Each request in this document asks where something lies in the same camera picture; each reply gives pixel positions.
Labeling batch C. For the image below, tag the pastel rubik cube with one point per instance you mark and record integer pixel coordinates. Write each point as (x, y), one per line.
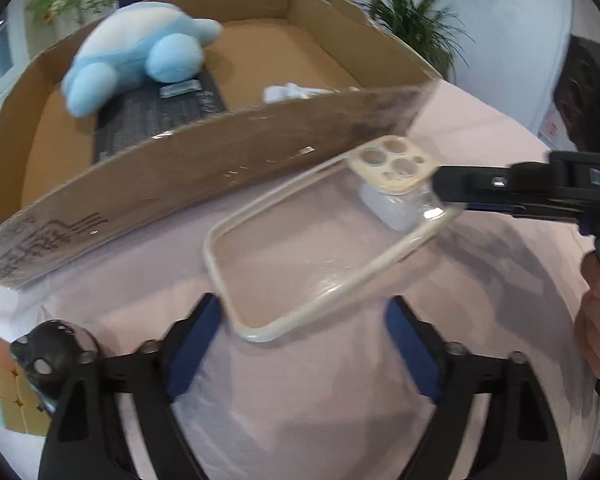
(20, 408)

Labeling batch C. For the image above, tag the black small figurine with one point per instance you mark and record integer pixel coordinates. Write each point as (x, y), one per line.
(48, 354)

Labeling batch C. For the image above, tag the black product box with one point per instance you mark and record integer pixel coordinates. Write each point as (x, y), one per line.
(153, 109)

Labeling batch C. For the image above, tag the cardboard box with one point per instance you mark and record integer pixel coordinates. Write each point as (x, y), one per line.
(56, 204)

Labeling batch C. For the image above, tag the clear phone case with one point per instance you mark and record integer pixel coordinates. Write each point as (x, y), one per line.
(297, 252)

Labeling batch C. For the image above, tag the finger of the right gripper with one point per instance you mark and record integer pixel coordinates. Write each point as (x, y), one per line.
(525, 182)
(544, 212)

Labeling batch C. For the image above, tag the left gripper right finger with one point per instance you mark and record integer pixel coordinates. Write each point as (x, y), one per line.
(518, 438)

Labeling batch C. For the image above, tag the blue plush toy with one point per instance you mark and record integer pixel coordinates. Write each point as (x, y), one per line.
(144, 40)

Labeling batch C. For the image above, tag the tall potted palm plant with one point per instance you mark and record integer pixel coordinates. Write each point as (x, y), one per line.
(429, 29)

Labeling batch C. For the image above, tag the white item in box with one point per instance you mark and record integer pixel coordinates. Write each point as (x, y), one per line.
(291, 91)

